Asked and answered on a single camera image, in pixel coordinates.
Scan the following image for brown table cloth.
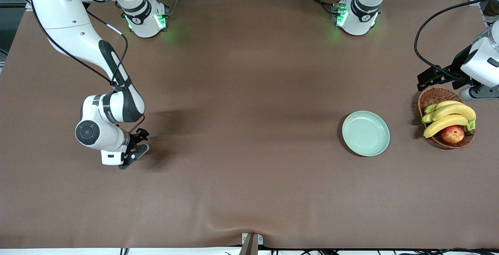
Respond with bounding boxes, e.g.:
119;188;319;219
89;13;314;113
0;0;499;250

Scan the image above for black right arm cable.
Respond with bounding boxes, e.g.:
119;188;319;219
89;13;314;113
30;0;147;135

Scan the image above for pale green plate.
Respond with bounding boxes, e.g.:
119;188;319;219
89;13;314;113
342;110;390;157

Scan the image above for brown wicker basket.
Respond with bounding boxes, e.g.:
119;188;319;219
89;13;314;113
418;87;476;149

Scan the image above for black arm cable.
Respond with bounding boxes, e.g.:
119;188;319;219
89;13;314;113
414;0;491;82
30;0;147;135

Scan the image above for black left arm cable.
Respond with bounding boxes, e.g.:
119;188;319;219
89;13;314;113
414;0;491;82

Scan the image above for red apple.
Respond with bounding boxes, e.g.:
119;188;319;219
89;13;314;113
441;126;465;144

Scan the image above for silver metal bracket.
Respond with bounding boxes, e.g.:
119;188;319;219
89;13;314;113
242;233;264;245

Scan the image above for brown metal bar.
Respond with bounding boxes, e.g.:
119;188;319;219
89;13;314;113
239;234;259;255

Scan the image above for small greenish yellow banana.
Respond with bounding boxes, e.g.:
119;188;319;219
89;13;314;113
424;100;463;115

